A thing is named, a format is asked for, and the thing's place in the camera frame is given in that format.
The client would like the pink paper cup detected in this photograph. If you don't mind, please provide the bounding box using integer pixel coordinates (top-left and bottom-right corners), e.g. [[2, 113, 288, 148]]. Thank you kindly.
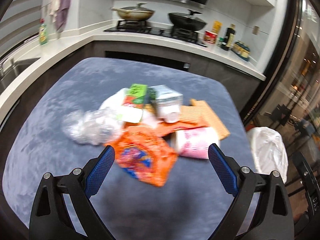
[[171, 127, 220, 159]]

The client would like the blue-grey table cloth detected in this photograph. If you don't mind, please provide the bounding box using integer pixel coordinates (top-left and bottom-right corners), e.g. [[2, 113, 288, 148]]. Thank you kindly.
[[3, 57, 254, 239]]

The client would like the bin with white liner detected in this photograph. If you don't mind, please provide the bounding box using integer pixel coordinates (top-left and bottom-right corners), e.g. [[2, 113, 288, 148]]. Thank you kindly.
[[246, 127, 289, 184]]

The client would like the crumpled clear plastic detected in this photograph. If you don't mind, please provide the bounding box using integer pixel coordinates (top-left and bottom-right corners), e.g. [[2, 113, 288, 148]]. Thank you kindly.
[[61, 108, 123, 145]]

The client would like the orange snack wrapper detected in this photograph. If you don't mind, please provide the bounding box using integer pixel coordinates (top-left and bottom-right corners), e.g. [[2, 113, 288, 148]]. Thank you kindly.
[[108, 126, 178, 187]]

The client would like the orange plastic wrapper strip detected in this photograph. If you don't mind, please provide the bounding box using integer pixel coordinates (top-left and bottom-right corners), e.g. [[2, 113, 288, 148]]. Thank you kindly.
[[151, 120, 209, 137]]

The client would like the green white carton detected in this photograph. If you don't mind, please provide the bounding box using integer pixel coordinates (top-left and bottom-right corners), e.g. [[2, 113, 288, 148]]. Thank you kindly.
[[121, 83, 148, 124]]

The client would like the white grey carton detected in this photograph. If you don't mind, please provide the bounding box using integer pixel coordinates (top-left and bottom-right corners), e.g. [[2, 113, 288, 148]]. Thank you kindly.
[[147, 85, 183, 124]]

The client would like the teal yellow ceramic pot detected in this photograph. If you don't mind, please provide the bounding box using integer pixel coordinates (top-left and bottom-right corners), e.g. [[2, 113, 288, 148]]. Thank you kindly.
[[231, 41, 251, 62]]

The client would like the dark soy sauce bottle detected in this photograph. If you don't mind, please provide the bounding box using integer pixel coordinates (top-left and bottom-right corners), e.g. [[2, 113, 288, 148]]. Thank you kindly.
[[221, 24, 236, 51]]

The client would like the sink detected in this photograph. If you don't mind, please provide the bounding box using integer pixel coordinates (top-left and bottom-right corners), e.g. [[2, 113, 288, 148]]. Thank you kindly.
[[0, 57, 40, 94]]

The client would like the red instant noodle cup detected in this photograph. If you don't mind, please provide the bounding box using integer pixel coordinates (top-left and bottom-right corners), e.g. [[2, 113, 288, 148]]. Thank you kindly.
[[203, 30, 218, 44]]

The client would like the green dish soap bottle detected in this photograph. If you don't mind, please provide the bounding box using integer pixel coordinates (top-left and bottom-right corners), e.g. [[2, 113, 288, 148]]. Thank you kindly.
[[39, 18, 48, 45]]

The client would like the yellow packet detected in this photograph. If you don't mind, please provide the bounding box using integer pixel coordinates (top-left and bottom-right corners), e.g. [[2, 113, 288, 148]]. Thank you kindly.
[[212, 21, 222, 35]]

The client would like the black gas stove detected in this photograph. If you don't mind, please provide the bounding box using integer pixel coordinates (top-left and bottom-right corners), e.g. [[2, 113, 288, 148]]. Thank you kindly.
[[104, 20, 207, 47]]

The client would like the black wok with lid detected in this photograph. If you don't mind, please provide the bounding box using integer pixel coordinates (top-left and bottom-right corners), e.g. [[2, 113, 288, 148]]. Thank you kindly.
[[168, 9, 207, 31]]

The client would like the purple hanging towel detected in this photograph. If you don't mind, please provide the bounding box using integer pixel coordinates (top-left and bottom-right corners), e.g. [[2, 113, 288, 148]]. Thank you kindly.
[[54, 0, 71, 33]]

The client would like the beige wok with lid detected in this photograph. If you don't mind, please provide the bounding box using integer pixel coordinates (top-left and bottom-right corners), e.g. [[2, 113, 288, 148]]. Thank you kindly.
[[110, 2, 155, 21]]

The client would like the white hanging towel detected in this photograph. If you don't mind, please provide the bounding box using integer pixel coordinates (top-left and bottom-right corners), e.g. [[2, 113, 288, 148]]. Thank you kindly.
[[49, 0, 61, 23]]

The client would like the wall socket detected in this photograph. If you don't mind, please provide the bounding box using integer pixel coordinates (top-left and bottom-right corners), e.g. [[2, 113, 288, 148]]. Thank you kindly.
[[252, 25, 259, 35]]

